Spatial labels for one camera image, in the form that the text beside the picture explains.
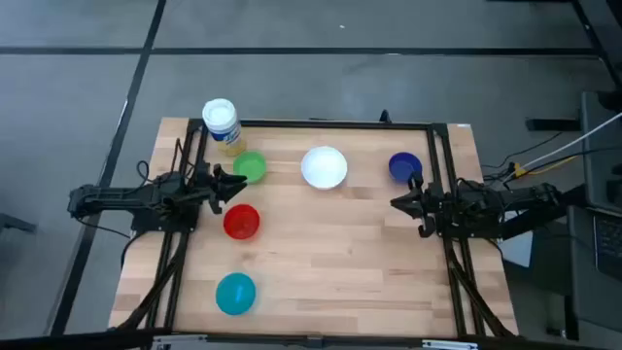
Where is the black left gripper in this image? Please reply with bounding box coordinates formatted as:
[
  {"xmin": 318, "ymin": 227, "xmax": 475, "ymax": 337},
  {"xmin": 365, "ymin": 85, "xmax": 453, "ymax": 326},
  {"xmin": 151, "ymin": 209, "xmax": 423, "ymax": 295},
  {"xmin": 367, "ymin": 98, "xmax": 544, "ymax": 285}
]
[{"xmin": 195, "ymin": 163, "xmax": 249, "ymax": 216}]

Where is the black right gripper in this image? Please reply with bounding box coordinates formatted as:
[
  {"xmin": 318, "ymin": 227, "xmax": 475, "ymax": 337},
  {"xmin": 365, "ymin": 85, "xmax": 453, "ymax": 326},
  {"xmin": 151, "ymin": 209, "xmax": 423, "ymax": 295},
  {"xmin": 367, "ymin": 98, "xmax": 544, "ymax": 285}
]
[{"xmin": 390, "ymin": 169, "xmax": 449, "ymax": 240}]

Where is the green plastic bowl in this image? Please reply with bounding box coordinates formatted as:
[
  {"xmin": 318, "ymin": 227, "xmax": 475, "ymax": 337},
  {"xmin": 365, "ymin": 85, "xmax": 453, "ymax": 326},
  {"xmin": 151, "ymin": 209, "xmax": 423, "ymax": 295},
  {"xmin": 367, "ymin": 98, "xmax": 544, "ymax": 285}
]
[{"xmin": 231, "ymin": 150, "xmax": 268, "ymax": 186}]

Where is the red plastic bowl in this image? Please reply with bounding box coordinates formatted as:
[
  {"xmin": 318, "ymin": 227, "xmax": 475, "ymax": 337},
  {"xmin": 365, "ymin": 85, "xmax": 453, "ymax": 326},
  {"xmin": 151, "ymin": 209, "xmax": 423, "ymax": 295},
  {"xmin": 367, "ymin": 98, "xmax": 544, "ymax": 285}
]
[{"xmin": 223, "ymin": 203, "xmax": 261, "ymax": 241}]

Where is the dark blue plastic bowl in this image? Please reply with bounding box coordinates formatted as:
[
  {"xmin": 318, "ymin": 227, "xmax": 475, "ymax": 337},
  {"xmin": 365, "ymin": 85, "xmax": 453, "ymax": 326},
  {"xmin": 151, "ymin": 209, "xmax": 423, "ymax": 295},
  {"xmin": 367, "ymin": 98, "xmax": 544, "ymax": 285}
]
[{"xmin": 388, "ymin": 151, "xmax": 424, "ymax": 185}]

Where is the teal plastic bowl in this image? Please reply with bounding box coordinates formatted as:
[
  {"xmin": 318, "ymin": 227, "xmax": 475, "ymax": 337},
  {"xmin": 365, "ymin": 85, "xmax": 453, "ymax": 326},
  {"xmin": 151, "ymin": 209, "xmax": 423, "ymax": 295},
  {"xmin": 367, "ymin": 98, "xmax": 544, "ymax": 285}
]
[{"xmin": 215, "ymin": 271, "xmax": 258, "ymax": 316}]

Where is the Lysol wipes canister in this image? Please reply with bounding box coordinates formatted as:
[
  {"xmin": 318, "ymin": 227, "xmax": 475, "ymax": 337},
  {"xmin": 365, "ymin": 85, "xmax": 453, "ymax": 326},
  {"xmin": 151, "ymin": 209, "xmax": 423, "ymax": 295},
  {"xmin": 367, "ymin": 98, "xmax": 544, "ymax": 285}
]
[{"xmin": 201, "ymin": 97, "xmax": 248, "ymax": 158}]

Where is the white bowl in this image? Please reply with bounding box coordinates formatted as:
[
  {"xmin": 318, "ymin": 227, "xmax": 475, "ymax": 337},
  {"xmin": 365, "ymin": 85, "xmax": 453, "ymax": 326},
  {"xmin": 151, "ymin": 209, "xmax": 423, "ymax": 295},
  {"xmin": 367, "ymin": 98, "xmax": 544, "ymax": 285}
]
[{"xmin": 299, "ymin": 145, "xmax": 349, "ymax": 191}]

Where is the white sheet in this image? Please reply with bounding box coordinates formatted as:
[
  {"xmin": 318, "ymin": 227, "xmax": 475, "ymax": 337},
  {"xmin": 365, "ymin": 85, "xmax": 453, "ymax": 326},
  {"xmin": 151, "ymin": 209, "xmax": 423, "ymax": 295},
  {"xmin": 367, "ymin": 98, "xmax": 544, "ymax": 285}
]
[{"xmin": 499, "ymin": 231, "xmax": 535, "ymax": 269}]

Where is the black stand foot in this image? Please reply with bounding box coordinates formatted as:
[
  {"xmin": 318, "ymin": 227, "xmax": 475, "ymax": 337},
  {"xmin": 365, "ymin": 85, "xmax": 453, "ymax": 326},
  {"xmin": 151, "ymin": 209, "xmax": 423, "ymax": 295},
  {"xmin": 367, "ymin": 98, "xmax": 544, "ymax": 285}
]
[{"xmin": 524, "ymin": 117, "xmax": 583, "ymax": 133}]

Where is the dark grey cabinet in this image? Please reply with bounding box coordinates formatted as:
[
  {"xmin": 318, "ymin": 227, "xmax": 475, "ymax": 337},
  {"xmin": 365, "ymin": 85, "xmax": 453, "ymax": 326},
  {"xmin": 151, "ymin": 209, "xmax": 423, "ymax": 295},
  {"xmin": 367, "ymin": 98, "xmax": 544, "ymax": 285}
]
[{"xmin": 580, "ymin": 90, "xmax": 622, "ymax": 215}]

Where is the black chair base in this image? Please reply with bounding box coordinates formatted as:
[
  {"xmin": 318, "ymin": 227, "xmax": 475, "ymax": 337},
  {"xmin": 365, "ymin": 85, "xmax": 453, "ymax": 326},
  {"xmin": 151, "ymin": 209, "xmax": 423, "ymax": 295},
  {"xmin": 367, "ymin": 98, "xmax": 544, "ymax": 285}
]
[{"xmin": 0, "ymin": 212, "xmax": 38, "ymax": 235}]

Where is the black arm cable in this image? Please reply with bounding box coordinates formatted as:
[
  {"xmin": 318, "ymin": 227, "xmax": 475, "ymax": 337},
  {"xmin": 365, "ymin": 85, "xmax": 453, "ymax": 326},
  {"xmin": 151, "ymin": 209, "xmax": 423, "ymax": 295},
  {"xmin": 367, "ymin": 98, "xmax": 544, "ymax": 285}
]
[
  {"xmin": 135, "ymin": 159, "xmax": 161, "ymax": 186},
  {"xmin": 73, "ymin": 216, "xmax": 133, "ymax": 240}
]

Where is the black aluminium table frame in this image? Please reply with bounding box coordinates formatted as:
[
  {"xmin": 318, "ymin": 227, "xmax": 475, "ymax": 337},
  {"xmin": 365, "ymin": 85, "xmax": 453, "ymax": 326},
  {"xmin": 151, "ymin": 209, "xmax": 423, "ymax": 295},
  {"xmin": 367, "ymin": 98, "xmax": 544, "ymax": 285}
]
[{"xmin": 109, "ymin": 118, "xmax": 519, "ymax": 350}]

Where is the black floor cable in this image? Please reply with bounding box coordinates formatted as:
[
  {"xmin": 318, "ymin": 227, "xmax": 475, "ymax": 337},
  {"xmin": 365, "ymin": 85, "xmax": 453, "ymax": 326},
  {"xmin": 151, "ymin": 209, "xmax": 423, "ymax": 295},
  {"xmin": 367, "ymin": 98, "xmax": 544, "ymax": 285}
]
[{"xmin": 480, "ymin": 130, "xmax": 565, "ymax": 171}]

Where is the yellow cable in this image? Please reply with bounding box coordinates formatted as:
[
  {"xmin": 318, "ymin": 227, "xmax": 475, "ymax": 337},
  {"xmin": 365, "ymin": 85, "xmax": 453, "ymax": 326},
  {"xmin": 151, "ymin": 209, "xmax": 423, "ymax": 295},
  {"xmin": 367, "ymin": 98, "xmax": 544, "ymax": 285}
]
[{"xmin": 512, "ymin": 155, "xmax": 580, "ymax": 179}]

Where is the silver metal bracket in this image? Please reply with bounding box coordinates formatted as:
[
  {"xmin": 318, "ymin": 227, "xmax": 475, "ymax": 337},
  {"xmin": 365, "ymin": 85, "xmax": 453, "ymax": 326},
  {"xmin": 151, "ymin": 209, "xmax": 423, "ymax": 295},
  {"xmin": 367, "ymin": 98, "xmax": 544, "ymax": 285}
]
[
  {"xmin": 152, "ymin": 333, "xmax": 209, "ymax": 350},
  {"xmin": 421, "ymin": 339, "xmax": 480, "ymax": 350}
]

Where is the white cable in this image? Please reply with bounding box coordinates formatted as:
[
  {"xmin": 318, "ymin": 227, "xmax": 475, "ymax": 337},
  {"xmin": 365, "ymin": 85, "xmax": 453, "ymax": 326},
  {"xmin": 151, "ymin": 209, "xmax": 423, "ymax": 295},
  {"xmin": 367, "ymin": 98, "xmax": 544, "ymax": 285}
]
[{"xmin": 502, "ymin": 111, "xmax": 622, "ymax": 185}]

